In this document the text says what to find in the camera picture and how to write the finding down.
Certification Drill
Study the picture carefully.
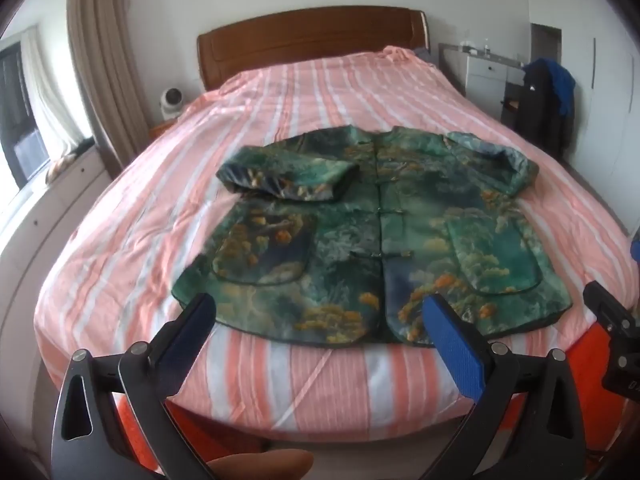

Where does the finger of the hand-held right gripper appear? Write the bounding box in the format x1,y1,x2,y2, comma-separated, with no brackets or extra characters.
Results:
582,280,640,402

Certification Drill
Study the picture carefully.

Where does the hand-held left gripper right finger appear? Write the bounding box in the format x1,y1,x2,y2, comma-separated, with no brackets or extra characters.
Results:
422,294,588,480

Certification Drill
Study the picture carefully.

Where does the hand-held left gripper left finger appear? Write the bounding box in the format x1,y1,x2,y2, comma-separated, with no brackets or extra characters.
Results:
50,292,218,480

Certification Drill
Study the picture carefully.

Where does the green patterned jacket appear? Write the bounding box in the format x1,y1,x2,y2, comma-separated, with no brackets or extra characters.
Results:
171,126,573,347

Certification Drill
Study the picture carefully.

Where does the person's left hand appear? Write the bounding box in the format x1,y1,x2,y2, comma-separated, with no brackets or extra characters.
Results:
207,449,315,480

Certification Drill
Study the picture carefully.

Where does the orange red bed cover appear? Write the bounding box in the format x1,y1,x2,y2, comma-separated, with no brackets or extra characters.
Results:
112,320,640,480

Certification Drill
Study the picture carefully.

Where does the wooden nightstand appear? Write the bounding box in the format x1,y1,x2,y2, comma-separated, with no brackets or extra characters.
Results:
149,119,181,142

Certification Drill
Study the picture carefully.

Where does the black jacket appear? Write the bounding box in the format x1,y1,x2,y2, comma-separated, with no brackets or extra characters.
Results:
515,60,576,158

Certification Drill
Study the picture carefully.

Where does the dark wooden chair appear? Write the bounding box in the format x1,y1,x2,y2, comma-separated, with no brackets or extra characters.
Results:
501,82,526,128

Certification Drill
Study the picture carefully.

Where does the blue garment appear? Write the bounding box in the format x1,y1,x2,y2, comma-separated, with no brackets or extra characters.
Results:
530,58,577,116

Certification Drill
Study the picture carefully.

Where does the white wardrobe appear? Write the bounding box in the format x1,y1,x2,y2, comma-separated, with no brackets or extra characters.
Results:
562,0,640,231

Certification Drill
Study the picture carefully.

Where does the bed with pink striped sheet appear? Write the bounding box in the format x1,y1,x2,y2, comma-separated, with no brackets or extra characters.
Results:
34,45,640,443

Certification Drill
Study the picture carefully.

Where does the white drawer cabinet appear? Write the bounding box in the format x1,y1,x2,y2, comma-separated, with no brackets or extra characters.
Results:
465,52,516,99

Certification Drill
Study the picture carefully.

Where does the white sheer curtain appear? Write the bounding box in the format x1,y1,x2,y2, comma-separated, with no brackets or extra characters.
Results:
20,27,93,148

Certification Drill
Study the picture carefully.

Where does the window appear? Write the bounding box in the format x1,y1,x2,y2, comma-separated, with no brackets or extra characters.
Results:
0,42,51,191

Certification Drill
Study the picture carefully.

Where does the beige curtain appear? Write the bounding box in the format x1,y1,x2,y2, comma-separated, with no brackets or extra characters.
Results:
66,0,151,171

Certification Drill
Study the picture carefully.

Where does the wooden headboard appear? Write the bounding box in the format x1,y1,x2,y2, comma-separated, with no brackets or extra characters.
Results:
196,6,432,92

